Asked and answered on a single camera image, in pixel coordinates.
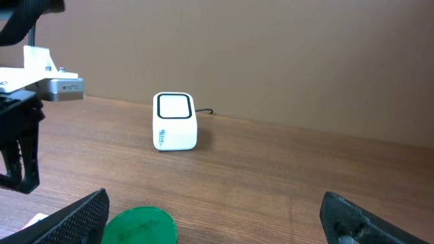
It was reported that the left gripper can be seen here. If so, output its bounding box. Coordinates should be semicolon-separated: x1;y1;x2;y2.
1;90;45;194

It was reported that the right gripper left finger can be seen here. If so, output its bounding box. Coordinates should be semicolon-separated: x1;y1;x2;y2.
1;188;110;244

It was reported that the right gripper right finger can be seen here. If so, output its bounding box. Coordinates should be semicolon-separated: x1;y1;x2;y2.
319;192;425;244

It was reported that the green lid white jar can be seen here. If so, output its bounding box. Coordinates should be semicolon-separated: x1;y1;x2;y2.
101;206;178;244

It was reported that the red Kleenex tissue pack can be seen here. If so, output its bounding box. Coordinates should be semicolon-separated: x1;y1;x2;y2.
20;213;47;230

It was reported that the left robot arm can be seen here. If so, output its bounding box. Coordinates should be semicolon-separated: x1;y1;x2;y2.
1;0;65;194

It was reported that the white barcode scanner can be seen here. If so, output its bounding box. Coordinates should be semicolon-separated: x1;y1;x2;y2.
152;92;198;151

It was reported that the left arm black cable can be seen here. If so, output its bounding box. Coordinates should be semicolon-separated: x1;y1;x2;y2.
27;23;37;47

